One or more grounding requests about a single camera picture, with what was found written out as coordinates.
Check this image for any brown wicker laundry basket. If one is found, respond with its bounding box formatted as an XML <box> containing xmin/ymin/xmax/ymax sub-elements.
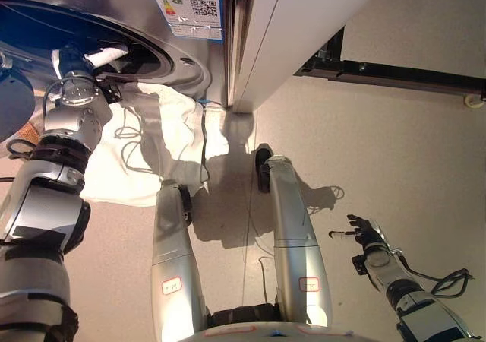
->
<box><xmin>17</xmin><ymin>123</ymin><xmax>41</xmax><ymax>146</ymax></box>

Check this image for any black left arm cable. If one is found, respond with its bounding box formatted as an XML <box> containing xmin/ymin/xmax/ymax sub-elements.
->
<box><xmin>0</xmin><ymin>79</ymin><xmax>64</xmax><ymax>184</ymax></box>

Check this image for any grey washing machine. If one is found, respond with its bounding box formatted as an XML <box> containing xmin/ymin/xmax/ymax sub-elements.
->
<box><xmin>0</xmin><ymin>0</ymin><xmax>237</xmax><ymax>109</ymax></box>

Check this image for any black wheeled frame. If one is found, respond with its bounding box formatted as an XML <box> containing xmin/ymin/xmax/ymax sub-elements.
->
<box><xmin>294</xmin><ymin>26</ymin><xmax>486</xmax><ymax>109</ymax></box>

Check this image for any blue energy label sticker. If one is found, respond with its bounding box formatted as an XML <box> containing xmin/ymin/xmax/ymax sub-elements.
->
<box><xmin>143</xmin><ymin>0</ymin><xmax>226</xmax><ymax>45</ymax></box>

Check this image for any white cloth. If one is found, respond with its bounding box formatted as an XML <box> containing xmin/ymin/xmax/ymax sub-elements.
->
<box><xmin>79</xmin><ymin>81</ymin><xmax>210</xmax><ymax>208</ymax></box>

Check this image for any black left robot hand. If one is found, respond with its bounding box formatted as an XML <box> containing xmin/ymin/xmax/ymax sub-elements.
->
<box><xmin>56</xmin><ymin>43</ymin><xmax>130</xmax><ymax>81</ymax></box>

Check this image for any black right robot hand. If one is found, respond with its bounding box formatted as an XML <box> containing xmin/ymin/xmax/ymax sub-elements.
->
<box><xmin>328</xmin><ymin>214</ymin><xmax>387</xmax><ymax>249</ymax></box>

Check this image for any thin white floor cable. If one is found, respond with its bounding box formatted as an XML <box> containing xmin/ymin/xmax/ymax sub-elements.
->
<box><xmin>241</xmin><ymin>189</ymin><xmax>267</xmax><ymax>306</ymax></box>

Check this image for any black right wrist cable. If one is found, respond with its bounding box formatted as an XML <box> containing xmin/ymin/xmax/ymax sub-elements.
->
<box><xmin>398</xmin><ymin>249</ymin><xmax>476</xmax><ymax>298</ymax></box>

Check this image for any white cabinet side panel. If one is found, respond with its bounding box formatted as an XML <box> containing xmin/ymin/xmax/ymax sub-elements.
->
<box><xmin>227</xmin><ymin>0</ymin><xmax>396</xmax><ymax>113</ymax></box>

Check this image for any silver left robot leg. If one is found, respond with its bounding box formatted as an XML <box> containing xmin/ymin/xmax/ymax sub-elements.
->
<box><xmin>150</xmin><ymin>180</ymin><xmax>208</xmax><ymax>342</ymax></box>

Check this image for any round washing machine door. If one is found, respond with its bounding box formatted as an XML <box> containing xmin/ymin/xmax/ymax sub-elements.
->
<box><xmin>0</xmin><ymin>51</ymin><xmax>36</xmax><ymax>144</ymax></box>

